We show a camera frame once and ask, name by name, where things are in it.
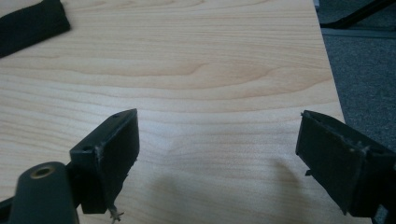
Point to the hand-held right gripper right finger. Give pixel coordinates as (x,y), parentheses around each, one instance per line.
(333,161)

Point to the black metal stand leg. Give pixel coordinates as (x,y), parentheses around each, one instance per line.
(358,15)

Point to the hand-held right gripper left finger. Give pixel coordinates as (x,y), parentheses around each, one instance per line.
(106,155)

